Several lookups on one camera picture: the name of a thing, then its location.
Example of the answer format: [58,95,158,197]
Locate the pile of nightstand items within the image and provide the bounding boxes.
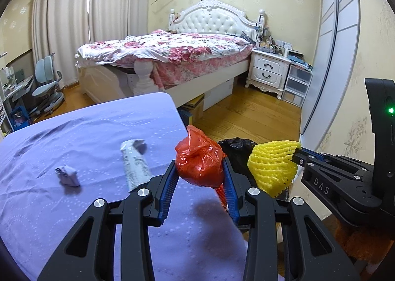
[255,26,312,69]

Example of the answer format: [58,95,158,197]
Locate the white paper wrapper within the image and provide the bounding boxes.
[120,138,152,193]

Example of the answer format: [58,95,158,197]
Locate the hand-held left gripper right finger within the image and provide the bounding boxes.
[221,157,361,281]

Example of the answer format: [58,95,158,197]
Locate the cardboard box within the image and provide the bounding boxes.
[179,94,205,127]

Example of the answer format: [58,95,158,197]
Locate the sliding wardrobe door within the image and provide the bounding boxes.
[299,0,361,143]

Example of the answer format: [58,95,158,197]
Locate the white crumpled paper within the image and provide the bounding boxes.
[55,165,81,188]

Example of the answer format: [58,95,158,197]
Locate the black trash bag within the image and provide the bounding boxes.
[217,137,258,183]

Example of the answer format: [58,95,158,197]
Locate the beige curtain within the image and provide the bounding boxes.
[31,0,161,90]

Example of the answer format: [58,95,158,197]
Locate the blue-grey desk chair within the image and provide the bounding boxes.
[29,56,65,116]

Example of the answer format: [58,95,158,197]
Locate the study desk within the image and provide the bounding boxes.
[0,67,34,133]

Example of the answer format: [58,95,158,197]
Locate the white nightstand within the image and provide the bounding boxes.
[245,48,292,100]

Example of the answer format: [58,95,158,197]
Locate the white bed with tufted headboard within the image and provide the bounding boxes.
[76,0,266,104]

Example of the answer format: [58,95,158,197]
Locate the purple tablecloth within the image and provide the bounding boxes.
[0,92,250,281]

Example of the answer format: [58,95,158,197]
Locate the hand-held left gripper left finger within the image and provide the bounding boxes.
[37,160,179,281]

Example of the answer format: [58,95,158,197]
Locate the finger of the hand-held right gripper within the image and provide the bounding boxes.
[300,145,324,156]
[293,151,328,171]

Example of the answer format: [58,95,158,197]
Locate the red foam fruit net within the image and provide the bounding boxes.
[215,185,230,210]

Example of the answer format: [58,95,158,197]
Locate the yellow foam fruit net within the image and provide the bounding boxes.
[247,140,302,198]

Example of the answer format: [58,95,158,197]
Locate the floral quilt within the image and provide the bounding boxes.
[77,30,254,90]

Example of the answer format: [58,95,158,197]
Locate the orange plastic bag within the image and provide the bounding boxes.
[175,125,227,189]

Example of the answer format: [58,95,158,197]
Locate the plastic drawer unit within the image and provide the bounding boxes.
[283,63,313,107]

